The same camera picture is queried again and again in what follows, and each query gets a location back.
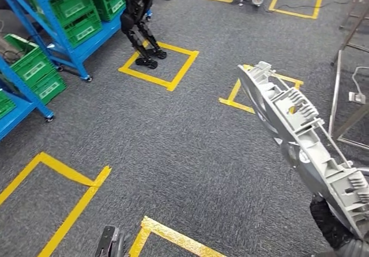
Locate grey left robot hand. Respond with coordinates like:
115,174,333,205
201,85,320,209
94,224,131,257

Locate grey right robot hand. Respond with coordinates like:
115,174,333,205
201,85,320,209
309,194,369,257

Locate grey plastic wheel hubcap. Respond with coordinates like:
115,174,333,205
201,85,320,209
237,61,369,241

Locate blue metal shelf rack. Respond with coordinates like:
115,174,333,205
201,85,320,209
0,0,128,84
0,55,55,142

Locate yellow floor tape square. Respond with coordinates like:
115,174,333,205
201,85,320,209
218,63,304,115
0,151,112,257
268,0,323,20
128,216,228,257

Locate black humanoid robot legs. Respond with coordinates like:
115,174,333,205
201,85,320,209
118,0,168,70

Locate white power adapter with cable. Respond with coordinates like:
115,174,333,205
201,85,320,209
348,66,369,105

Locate black floor cable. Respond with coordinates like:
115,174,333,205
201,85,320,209
265,0,351,14

